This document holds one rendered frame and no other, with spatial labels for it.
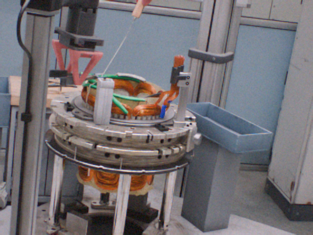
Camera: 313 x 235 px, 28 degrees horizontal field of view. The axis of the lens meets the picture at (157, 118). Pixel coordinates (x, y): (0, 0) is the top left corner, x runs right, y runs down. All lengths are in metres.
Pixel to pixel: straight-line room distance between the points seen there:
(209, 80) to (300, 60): 1.99
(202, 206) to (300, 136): 2.10
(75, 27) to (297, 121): 2.57
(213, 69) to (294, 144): 1.99
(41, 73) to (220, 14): 0.96
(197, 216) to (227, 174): 0.14
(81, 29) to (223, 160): 0.51
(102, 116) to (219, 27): 0.61
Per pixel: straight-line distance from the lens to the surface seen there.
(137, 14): 1.31
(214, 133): 1.48
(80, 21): 1.23
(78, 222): 1.36
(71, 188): 1.60
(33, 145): 0.88
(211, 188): 1.53
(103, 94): 1.23
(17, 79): 1.65
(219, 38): 1.75
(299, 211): 3.72
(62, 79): 1.23
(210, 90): 1.76
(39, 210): 1.54
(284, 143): 3.81
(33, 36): 0.85
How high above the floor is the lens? 1.47
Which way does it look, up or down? 16 degrees down
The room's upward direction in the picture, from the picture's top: 8 degrees clockwise
